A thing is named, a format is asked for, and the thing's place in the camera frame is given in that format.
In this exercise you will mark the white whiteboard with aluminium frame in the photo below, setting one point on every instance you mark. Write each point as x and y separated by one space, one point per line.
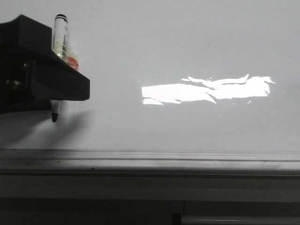
176 86

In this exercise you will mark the white black whiteboard marker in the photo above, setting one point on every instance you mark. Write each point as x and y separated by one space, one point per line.
60 42

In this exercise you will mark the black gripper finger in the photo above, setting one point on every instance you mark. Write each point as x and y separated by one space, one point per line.
31 74

